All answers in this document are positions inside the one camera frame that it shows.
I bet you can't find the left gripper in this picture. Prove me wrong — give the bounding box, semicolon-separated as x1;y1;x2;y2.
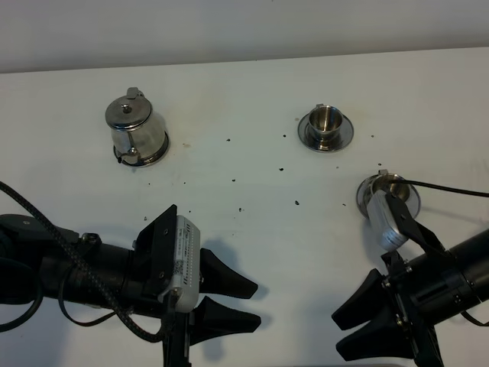
125;204;261;366

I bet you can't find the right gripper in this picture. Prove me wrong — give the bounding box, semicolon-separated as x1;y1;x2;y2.
332;252;444;366

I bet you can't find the stainless steel teapot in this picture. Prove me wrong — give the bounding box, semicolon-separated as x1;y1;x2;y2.
105;87;166;163

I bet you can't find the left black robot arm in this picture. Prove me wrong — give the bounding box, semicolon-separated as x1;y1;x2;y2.
1;206;261;366

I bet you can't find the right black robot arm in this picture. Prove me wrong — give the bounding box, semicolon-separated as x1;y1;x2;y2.
332;231;488;366

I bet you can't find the teapot steel saucer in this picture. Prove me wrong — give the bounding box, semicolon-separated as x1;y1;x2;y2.
112;132;170;167

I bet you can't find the near steel saucer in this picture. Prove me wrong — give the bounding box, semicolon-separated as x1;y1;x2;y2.
356;173;421;220

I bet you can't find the near steel teacup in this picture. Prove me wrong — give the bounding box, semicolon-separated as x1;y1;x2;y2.
371;170;410;202

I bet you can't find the steel teacup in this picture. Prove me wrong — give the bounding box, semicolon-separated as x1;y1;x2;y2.
371;170;410;202
307;104;343;140

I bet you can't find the far steel saucer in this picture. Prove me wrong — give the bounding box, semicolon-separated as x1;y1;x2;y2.
297;113;354;153

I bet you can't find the far steel teacup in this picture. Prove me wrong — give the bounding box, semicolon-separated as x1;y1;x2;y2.
307;104;343;140

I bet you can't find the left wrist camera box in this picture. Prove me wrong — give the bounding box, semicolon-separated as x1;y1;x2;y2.
158;215;200;313

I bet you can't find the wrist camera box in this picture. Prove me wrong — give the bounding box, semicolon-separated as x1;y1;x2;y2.
158;215;200;313
367;190;407;252

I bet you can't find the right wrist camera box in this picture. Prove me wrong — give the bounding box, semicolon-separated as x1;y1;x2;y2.
367;190;407;252

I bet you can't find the right camera black cable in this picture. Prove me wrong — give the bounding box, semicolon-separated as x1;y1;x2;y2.
388;179;489;198

